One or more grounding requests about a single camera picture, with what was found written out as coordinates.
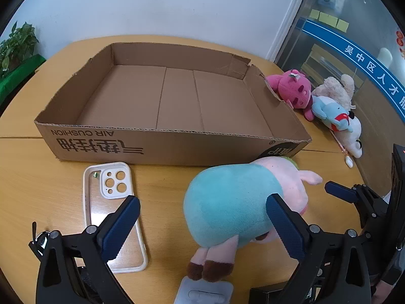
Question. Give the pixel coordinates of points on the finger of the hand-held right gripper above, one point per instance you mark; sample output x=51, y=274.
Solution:
x=340, y=191

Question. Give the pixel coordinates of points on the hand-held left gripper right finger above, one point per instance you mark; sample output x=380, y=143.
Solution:
x=284, y=224

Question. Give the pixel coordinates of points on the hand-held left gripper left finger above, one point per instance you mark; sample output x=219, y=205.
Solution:
x=121, y=228

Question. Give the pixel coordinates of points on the white clear phone case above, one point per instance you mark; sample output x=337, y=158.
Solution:
x=109, y=180

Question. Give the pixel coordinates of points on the pink and teal pig plush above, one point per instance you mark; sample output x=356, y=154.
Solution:
x=227, y=202

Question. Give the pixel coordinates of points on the black object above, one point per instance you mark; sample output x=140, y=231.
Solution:
x=265, y=296

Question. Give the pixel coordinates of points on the white plastic case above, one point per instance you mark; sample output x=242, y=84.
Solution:
x=202, y=291

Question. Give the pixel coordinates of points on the brown cardboard box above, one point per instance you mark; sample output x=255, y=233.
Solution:
x=189, y=101

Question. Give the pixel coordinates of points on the wooden desktop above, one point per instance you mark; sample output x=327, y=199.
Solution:
x=47, y=183

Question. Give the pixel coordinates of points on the white plush toy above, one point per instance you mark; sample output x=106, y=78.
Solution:
x=354, y=136

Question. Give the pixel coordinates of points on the beige plush toy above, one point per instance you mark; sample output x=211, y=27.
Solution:
x=335, y=87

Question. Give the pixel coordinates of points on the pink plush toy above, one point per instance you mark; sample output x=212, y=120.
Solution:
x=294, y=88

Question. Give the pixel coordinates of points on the blue window banner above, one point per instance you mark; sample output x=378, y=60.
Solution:
x=348, y=50

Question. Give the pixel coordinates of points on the red window decoration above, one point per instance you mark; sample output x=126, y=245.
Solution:
x=401, y=41

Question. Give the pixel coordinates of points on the yellow sticky note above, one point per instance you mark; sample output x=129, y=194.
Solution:
x=333, y=21
x=324, y=17
x=342, y=25
x=314, y=14

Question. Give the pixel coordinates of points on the green potted plant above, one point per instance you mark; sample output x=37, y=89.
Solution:
x=19, y=44

